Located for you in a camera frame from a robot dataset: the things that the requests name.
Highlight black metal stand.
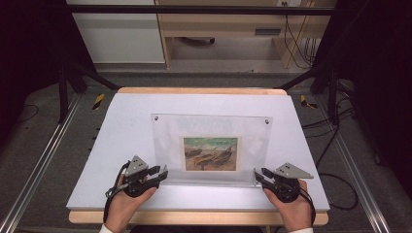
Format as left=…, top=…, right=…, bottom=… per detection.
left=275, top=61, right=341, bottom=126
left=57, top=60, right=121, bottom=124

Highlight person's right hand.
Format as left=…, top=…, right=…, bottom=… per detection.
left=262, top=179, right=314, bottom=233

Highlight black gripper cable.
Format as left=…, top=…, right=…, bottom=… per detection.
left=102, top=160, right=131, bottom=225
left=299, top=173, right=360, bottom=227

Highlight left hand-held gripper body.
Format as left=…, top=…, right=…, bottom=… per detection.
left=121, top=154, right=161, bottom=199

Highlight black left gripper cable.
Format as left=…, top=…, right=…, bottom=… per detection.
left=102, top=160, right=131, bottom=225

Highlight white cabinet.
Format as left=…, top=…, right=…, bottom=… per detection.
left=65, top=0, right=166, bottom=65

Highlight person's left hand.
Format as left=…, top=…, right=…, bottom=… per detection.
left=103, top=174, right=158, bottom=233

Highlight wooden table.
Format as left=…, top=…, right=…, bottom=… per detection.
left=68, top=86, right=330, bottom=227

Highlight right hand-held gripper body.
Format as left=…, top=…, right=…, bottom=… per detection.
left=271, top=161, right=315, bottom=204

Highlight thin black floor cable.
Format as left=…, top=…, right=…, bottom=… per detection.
left=17, top=103, right=40, bottom=124

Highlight black floor cables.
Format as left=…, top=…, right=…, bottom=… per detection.
left=301, top=79, right=356, bottom=169

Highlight clear acrylic photo frame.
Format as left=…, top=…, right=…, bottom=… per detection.
left=150, top=113, right=274, bottom=189

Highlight person's right white sleeve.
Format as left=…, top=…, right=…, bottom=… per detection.
left=287, top=226, right=315, bottom=233

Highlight black curtain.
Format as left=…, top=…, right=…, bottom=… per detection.
left=310, top=0, right=412, bottom=192
left=0, top=0, right=98, bottom=153

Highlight hanging black cables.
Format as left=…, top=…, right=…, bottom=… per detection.
left=281, top=1, right=321, bottom=70

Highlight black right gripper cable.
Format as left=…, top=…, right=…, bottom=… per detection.
left=299, top=173, right=360, bottom=227

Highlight aluminium floor rail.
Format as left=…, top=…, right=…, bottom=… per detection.
left=0, top=92, right=83, bottom=233
left=314, top=94, right=393, bottom=233

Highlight white table board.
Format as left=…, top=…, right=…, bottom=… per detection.
left=65, top=92, right=331, bottom=214

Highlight boat painting print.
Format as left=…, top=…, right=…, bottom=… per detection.
left=179, top=135, right=243, bottom=174

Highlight black horizontal bar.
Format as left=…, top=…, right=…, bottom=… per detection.
left=63, top=4, right=338, bottom=17

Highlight light wooden desk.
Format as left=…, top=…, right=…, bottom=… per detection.
left=154, top=0, right=338, bottom=70

